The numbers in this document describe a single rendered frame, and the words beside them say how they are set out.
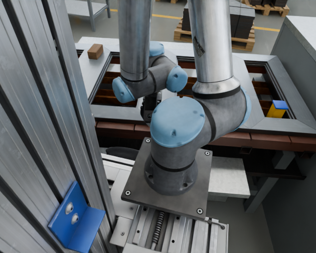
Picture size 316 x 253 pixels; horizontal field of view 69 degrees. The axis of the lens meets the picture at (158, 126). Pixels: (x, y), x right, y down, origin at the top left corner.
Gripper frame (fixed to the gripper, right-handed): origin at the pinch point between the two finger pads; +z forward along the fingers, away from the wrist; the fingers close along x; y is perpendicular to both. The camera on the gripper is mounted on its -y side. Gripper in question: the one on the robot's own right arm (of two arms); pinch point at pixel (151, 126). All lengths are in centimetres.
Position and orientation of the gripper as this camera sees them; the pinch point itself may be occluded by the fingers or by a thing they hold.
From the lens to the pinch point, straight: 97.4
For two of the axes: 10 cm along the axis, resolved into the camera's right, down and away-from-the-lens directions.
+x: -10.0, -0.8, 0.4
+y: 0.8, -7.0, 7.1
